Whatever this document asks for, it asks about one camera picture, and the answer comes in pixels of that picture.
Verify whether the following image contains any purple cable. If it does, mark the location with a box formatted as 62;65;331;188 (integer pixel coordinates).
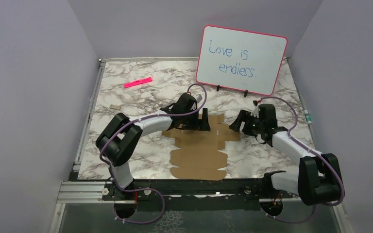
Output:
254;96;346;224
99;83;208;225

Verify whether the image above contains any green white small bottle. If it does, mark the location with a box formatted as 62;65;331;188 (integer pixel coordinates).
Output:
304;110;312;125

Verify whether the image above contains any small tan cardboard scrap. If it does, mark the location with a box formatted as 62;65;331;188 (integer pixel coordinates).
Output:
109;104;120;110

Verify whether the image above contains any pink framed whiteboard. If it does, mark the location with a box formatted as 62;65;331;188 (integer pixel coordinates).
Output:
196;25;288;96

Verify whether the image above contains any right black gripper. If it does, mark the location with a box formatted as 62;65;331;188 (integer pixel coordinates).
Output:
229;109;265;137

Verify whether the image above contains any brown cardboard box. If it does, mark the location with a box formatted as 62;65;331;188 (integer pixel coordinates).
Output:
162;114;240;181

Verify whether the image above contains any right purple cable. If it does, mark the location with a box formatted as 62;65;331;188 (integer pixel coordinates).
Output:
254;96;346;224

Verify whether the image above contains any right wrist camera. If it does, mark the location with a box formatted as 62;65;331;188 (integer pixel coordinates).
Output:
251;100;261;117

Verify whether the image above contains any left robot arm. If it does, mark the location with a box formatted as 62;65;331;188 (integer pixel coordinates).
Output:
95;93;211;200

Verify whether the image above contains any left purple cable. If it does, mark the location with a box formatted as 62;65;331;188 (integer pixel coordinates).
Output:
99;83;208;225

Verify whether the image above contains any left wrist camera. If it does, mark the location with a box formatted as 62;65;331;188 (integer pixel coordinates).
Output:
195;94;203;103

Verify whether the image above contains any pink marker pen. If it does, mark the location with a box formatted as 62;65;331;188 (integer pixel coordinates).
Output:
123;76;153;89

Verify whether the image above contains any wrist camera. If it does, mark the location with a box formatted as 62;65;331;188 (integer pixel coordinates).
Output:
251;100;261;117
195;94;203;103

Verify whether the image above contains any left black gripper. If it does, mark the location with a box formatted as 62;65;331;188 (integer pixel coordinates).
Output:
182;107;210;132

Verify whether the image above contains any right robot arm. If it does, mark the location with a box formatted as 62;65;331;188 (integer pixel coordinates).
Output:
229;104;345;205

